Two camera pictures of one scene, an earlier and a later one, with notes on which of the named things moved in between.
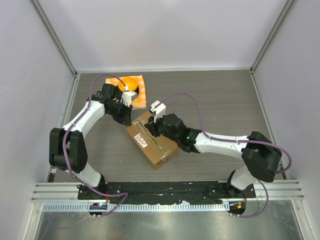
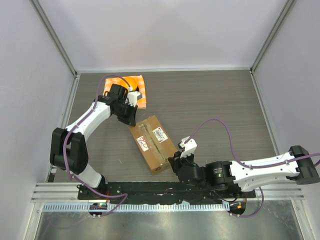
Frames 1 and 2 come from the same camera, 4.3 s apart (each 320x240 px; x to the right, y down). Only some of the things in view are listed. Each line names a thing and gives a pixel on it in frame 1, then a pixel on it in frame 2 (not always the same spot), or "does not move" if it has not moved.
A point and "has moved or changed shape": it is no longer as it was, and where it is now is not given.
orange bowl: (130, 82) does not move
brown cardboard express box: (157, 150) has moved or changed shape
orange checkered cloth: (140, 101) does not move
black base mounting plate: (164, 191) does not move
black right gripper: (152, 126) → (177, 161)
